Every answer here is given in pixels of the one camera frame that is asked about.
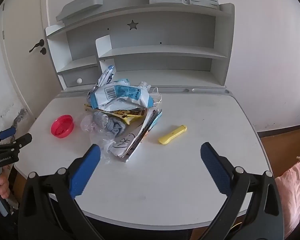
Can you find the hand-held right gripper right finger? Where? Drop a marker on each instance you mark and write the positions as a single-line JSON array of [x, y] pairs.
[[215, 170]]

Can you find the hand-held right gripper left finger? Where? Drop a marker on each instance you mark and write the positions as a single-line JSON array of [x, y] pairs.
[[86, 172]]

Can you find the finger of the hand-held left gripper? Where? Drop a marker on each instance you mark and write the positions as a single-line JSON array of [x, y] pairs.
[[23, 140], [7, 132]]

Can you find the yellow snack bag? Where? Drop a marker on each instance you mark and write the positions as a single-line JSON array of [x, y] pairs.
[[127, 118]]

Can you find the person's left hand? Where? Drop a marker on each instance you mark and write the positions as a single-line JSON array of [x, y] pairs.
[[3, 188]]

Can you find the clear plastic bag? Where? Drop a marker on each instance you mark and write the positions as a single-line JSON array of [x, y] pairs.
[[97, 141]]

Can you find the red plastic lid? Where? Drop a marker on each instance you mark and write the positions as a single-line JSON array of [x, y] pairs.
[[62, 127]]

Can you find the grey sock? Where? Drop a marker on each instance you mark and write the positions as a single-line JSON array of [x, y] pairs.
[[107, 124]]

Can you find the yellow utility knife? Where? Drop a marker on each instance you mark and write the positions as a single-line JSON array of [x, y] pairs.
[[171, 135]]

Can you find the white door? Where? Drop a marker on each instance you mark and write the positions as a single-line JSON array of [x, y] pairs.
[[22, 75]]

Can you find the grey drawer with white knob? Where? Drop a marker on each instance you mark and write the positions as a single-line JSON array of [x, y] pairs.
[[72, 78]]

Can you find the pink bed blanket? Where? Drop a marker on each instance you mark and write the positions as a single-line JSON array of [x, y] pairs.
[[295, 187]]

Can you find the white blue snack bag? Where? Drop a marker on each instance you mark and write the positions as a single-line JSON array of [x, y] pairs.
[[120, 94]]

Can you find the black keyhole plate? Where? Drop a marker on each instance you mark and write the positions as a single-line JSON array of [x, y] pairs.
[[43, 51]]

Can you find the torn silver blue wrapper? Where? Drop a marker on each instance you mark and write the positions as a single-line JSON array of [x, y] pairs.
[[106, 76]]

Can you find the crumpled white plastic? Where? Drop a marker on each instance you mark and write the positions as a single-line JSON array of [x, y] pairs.
[[145, 86]]

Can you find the white grey desk hutch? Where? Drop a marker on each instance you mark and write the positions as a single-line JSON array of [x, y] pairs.
[[165, 32]]

